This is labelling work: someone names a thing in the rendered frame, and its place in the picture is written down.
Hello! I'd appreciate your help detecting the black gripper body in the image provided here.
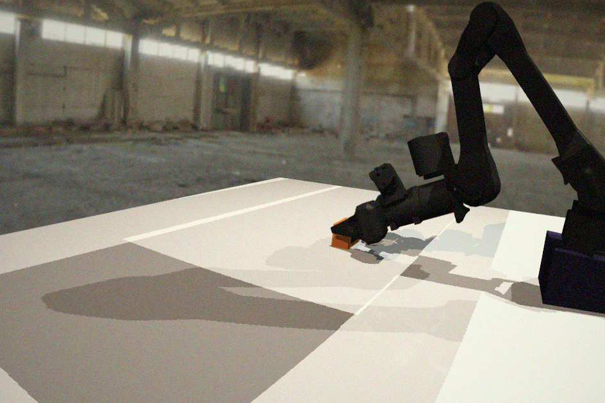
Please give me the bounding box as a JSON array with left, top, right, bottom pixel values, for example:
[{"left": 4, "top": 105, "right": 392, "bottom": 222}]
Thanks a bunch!
[{"left": 356, "top": 186, "right": 428, "bottom": 245}]

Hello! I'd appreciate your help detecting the orange block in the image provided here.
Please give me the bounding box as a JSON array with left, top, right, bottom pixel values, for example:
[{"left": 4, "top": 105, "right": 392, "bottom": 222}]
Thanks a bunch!
[{"left": 332, "top": 218, "right": 360, "bottom": 249}]

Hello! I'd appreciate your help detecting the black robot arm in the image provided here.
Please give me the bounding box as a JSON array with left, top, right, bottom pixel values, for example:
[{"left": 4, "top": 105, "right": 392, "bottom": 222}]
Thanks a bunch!
[{"left": 369, "top": 1, "right": 605, "bottom": 256}]

